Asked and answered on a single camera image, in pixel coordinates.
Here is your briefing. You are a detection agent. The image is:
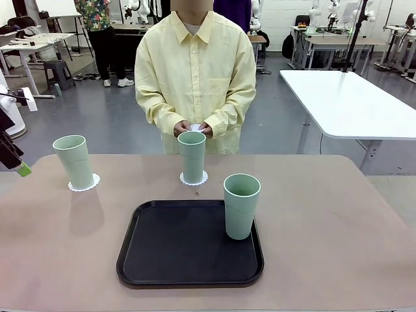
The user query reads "pale green plastic cup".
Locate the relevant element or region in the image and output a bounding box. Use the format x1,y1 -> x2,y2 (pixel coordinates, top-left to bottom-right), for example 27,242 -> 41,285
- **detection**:
223,174 -> 262,241
52,135 -> 96,191
177,131 -> 207,184

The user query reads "white cylindrical air purifier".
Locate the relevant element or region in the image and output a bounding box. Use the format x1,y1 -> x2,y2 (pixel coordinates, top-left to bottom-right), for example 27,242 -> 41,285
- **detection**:
0,96 -> 29,140

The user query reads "white whiteboard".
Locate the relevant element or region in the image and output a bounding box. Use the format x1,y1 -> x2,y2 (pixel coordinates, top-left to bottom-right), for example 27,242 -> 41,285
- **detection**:
34,0 -> 83,19

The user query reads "black stand pole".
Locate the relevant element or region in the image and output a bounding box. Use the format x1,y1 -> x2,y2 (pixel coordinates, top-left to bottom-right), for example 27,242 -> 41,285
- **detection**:
342,0 -> 374,73

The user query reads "black backpack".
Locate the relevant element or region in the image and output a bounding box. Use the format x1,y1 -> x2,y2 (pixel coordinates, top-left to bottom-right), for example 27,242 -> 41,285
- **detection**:
281,31 -> 295,60

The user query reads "white desk with equipment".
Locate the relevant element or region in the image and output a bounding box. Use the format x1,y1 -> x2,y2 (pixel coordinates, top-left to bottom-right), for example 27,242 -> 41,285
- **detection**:
380,23 -> 416,78

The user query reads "person in yellow shirt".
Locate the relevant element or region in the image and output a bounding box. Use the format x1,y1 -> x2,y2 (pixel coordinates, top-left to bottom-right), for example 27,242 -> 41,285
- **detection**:
134,0 -> 257,155

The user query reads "person in floral shirt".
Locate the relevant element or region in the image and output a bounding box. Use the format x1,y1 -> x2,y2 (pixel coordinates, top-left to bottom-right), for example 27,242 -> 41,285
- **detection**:
73,0 -> 135,88

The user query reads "dark desk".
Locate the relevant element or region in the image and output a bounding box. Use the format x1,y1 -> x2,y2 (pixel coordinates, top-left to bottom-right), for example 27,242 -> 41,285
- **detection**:
112,22 -> 153,72

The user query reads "wooden top desk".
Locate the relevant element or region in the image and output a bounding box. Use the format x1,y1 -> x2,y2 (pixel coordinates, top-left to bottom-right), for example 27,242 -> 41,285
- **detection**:
304,36 -> 380,71

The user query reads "black plastic serving tray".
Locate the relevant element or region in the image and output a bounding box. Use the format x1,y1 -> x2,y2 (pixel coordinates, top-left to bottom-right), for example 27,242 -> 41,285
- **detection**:
116,199 -> 265,289

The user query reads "person's right hand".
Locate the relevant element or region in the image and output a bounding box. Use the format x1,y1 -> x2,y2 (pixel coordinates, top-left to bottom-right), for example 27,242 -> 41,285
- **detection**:
172,120 -> 193,138

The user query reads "person's left forearm yellow sleeve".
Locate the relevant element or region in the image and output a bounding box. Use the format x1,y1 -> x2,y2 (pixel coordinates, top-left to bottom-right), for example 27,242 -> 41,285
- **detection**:
204,92 -> 257,140

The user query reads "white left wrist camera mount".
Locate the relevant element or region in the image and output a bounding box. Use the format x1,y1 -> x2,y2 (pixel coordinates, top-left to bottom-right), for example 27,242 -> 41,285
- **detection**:
16,88 -> 38,113

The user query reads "small brown side table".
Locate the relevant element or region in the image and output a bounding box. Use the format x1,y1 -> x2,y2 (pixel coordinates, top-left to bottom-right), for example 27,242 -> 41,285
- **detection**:
248,34 -> 268,60

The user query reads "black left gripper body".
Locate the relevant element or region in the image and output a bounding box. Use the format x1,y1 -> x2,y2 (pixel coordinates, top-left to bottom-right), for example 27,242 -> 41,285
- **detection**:
0,105 -> 16,132

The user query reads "black bag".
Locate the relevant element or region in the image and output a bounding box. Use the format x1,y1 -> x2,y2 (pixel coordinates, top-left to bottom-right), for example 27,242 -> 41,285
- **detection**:
0,16 -> 36,35

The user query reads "person in purple top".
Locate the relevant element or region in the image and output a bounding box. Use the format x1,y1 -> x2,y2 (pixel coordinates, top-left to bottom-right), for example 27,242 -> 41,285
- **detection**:
213,0 -> 253,34

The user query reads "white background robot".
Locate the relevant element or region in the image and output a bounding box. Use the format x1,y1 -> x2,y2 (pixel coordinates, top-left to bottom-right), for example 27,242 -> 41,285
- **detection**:
123,0 -> 157,24

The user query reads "person's right forearm yellow sleeve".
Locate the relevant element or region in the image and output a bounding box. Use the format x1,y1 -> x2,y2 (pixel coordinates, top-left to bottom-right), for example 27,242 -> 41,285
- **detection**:
139,92 -> 185,134

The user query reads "grey plastic stool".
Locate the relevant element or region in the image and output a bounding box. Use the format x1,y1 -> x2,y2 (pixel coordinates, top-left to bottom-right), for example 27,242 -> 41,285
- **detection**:
43,59 -> 76,91

